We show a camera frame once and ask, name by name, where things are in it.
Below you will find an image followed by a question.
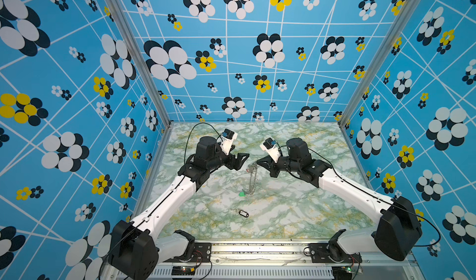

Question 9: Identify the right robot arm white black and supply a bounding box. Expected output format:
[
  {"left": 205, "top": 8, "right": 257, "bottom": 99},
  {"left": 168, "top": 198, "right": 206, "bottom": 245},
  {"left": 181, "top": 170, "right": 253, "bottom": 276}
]
[{"left": 257, "top": 138, "right": 422, "bottom": 262}]

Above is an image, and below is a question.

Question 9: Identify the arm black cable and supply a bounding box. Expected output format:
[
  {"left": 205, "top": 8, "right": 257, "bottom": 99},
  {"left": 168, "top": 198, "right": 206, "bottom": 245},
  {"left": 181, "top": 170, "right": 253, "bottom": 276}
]
[
  {"left": 183, "top": 121, "right": 224, "bottom": 169},
  {"left": 308, "top": 147, "right": 442, "bottom": 248}
]

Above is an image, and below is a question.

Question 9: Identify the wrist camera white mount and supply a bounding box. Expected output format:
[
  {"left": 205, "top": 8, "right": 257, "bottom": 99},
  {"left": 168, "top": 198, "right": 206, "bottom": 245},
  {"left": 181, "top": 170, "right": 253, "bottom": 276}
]
[
  {"left": 220, "top": 128, "right": 238, "bottom": 156},
  {"left": 260, "top": 138, "right": 282, "bottom": 163}
]

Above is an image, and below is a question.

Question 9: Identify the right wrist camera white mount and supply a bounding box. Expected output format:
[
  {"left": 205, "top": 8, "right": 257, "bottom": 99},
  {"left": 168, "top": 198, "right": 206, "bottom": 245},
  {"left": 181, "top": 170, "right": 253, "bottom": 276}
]
[{"left": 260, "top": 138, "right": 282, "bottom": 163}]

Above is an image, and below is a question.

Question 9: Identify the aluminium corner post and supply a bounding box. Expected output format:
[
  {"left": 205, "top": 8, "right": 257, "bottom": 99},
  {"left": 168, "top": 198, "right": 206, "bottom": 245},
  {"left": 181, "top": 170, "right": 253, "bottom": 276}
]
[
  {"left": 105, "top": 0, "right": 171, "bottom": 131},
  {"left": 338, "top": 0, "right": 421, "bottom": 130}
]

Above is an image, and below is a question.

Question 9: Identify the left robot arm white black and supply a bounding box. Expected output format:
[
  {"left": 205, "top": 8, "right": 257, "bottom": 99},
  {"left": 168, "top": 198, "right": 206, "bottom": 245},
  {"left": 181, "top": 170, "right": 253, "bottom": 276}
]
[{"left": 105, "top": 129, "right": 249, "bottom": 280}]

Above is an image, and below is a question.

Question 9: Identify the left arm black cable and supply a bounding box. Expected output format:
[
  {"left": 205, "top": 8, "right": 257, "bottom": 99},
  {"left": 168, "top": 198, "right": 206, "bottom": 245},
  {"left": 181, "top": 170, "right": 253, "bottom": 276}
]
[{"left": 183, "top": 121, "right": 224, "bottom": 169}]

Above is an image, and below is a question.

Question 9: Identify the aluminium front rail frame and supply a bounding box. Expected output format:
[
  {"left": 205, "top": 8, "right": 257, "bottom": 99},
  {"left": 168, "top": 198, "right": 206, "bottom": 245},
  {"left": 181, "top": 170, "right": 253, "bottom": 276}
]
[{"left": 100, "top": 238, "right": 425, "bottom": 280}]

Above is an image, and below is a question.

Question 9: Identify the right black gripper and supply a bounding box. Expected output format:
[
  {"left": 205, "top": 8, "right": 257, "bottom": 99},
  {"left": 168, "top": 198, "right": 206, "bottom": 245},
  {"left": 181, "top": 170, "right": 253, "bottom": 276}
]
[{"left": 256, "top": 155, "right": 302, "bottom": 178}]

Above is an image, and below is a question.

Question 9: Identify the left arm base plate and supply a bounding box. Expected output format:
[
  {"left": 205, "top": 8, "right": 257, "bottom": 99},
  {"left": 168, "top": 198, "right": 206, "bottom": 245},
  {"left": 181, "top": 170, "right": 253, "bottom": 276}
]
[{"left": 166, "top": 242, "right": 212, "bottom": 263}]

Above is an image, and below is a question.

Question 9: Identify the green circuit board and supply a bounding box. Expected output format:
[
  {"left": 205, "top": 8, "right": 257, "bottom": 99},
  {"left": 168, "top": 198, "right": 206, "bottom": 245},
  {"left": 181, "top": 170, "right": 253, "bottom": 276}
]
[
  {"left": 171, "top": 266, "right": 196, "bottom": 276},
  {"left": 332, "top": 266, "right": 354, "bottom": 280}
]

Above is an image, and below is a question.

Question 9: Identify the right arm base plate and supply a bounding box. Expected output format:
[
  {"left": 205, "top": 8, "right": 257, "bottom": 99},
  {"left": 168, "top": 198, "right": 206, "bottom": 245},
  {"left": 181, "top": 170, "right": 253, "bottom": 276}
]
[{"left": 306, "top": 243, "right": 362, "bottom": 265}]

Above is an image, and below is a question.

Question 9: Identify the metal keyring disc with rings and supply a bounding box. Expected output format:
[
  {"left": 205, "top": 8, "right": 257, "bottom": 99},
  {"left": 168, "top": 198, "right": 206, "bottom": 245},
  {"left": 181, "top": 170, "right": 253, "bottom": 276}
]
[{"left": 239, "top": 162, "right": 258, "bottom": 197}]

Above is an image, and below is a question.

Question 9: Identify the right aluminium corner post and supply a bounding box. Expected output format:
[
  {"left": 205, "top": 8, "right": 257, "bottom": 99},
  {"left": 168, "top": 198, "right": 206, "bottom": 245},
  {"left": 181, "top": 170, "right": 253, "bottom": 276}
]
[{"left": 338, "top": 0, "right": 421, "bottom": 130}]

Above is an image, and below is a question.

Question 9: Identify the left green circuit board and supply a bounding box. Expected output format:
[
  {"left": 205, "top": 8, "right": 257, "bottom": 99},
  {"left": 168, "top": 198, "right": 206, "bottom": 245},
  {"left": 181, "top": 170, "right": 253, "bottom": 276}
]
[{"left": 171, "top": 266, "right": 196, "bottom": 276}]

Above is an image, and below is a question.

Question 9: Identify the black key tag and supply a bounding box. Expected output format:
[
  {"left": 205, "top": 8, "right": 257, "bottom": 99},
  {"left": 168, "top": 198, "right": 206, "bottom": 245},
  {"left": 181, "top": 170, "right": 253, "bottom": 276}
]
[{"left": 239, "top": 209, "right": 249, "bottom": 218}]

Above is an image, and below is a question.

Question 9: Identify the left aluminium corner post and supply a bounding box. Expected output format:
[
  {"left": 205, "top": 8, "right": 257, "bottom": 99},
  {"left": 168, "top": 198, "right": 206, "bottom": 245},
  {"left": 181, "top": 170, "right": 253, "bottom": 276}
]
[{"left": 105, "top": 0, "right": 171, "bottom": 131}]

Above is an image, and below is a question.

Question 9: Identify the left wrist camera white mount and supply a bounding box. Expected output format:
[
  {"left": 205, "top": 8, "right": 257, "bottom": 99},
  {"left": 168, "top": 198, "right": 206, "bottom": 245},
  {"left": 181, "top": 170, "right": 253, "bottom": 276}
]
[{"left": 220, "top": 128, "right": 238, "bottom": 156}]

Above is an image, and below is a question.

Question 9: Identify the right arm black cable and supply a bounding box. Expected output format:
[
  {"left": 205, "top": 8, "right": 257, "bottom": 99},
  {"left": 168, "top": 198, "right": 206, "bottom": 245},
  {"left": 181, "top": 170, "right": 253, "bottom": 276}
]
[{"left": 308, "top": 147, "right": 442, "bottom": 248}]

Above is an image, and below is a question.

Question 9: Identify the right green circuit board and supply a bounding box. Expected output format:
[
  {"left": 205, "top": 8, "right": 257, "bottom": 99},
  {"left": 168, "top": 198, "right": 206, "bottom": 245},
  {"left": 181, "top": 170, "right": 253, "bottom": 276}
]
[{"left": 332, "top": 266, "right": 354, "bottom": 280}]

